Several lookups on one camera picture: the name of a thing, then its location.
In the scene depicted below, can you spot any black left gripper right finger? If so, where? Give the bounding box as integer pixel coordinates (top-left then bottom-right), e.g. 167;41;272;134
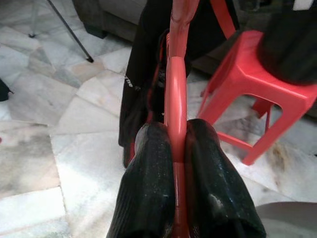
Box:
183;118;267;238

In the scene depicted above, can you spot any grey robot right leg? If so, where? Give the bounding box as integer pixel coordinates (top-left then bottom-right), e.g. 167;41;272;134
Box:
255;201;317;238

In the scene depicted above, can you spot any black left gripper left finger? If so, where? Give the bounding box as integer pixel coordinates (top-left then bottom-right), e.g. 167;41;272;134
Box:
106;122;178;238

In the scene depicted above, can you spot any black plastic bucket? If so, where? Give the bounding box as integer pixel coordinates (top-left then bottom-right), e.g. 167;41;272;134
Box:
257;0;317;85

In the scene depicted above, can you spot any red plastic stool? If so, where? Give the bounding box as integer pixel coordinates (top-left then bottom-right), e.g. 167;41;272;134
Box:
197;29;317;167

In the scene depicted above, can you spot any black garment with red stripes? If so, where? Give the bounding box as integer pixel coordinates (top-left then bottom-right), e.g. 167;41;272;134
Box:
118;0;241;167

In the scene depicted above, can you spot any silver metal clothes rack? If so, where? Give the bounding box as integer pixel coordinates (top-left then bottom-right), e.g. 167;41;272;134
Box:
27;0;95;63

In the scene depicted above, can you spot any red plastic hanger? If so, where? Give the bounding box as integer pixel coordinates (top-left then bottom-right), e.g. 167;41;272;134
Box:
158;0;237;238

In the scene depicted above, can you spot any dark grey fabric sofa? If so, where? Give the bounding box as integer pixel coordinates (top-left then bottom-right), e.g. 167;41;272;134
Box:
71;0;273;75

